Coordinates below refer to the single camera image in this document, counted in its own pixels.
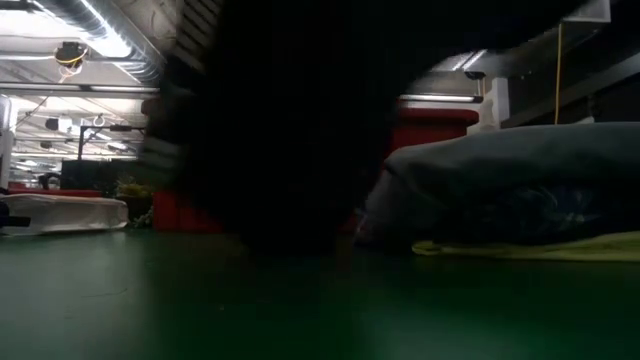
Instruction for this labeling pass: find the red plastic laundry bin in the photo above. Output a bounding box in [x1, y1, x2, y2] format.
[142, 97, 480, 235]

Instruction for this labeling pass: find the clear box with orange label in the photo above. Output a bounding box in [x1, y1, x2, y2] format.
[0, 192, 129, 236]

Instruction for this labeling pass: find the grey garment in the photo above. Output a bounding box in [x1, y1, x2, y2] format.
[354, 122, 640, 249]

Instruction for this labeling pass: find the long ceiling light strip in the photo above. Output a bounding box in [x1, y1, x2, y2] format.
[0, 83, 484, 105]

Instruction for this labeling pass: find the wide silver ventilation duct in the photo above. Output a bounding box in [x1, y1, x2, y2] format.
[29, 0, 169, 84]

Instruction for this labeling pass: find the yellow cable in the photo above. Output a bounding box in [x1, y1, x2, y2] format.
[553, 22, 565, 126]

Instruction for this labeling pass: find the blue plaid shirt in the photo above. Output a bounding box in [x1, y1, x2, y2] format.
[494, 185, 609, 237]

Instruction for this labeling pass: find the red background bin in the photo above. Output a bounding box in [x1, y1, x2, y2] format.
[7, 185, 104, 199]

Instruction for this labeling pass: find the yellow T-shirt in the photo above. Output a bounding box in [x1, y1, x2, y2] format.
[412, 230, 640, 264]

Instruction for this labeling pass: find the black background stand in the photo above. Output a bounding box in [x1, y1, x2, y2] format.
[58, 121, 149, 194]

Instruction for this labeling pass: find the dark navy garment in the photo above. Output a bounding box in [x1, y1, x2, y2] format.
[142, 0, 416, 254]

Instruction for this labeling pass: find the small potted succulent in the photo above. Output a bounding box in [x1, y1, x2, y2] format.
[114, 174, 157, 229]

